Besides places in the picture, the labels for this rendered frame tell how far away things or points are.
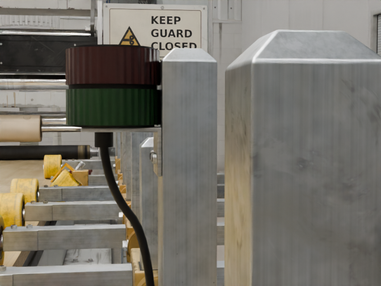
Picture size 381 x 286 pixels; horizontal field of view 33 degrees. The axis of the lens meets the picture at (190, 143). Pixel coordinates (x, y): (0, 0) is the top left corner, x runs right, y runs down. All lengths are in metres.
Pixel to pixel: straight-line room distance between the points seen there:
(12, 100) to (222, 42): 6.88
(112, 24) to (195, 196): 2.57
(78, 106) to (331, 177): 0.26
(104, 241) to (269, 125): 0.82
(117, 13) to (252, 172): 2.82
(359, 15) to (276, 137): 6.03
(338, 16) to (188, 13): 3.73
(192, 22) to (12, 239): 2.14
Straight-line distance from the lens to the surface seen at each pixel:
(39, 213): 1.21
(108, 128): 0.40
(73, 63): 0.40
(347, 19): 6.40
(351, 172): 0.16
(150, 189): 0.66
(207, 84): 0.41
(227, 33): 9.68
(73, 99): 0.40
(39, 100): 2.98
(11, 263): 1.04
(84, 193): 1.46
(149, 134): 0.90
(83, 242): 0.96
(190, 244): 0.41
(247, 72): 0.16
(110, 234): 0.96
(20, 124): 2.99
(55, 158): 2.20
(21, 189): 1.45
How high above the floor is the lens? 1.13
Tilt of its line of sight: 3 degrees down
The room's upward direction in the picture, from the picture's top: straight up
